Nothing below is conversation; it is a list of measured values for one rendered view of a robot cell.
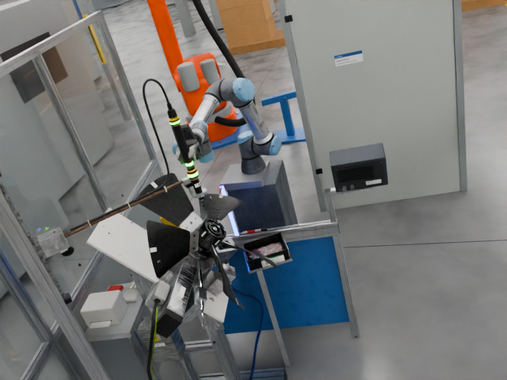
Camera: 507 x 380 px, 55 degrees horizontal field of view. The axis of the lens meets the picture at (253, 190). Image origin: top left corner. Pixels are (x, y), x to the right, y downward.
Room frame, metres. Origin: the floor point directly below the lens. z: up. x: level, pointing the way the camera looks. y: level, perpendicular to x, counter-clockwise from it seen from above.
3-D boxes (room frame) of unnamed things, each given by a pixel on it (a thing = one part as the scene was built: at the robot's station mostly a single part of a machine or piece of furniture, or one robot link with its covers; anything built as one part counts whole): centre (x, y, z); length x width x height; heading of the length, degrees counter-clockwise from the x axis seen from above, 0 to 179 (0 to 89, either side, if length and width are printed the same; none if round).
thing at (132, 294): (2.02, 0.72, 0.87); 0.15 x 0.09 x 0.02; 163
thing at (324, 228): (2.25, 0.05, 0.82); 0.90 x 0.04 x 0.08; 77
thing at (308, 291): (2.25, 0.05, 0.45); 0.82 x 0.01 x 0.66; 77
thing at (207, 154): (2.19, 0.19, 1.44); 0.11 x 0.08 x 0.11; 50
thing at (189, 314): (1.60, 0.38, 1.03); 0.15 x 0.10 x 0.14; 77
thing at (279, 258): (2.07, 0.02, 0.84); 0.22 x 0.17 x 0.07; 92
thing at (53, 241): (1.69, 0.82, 1.44); 0.10 x 0.07 x 0.08; 112
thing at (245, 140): (2.66, -0.05, 1.20); 0.13 x 0.12 x 0.14; 50
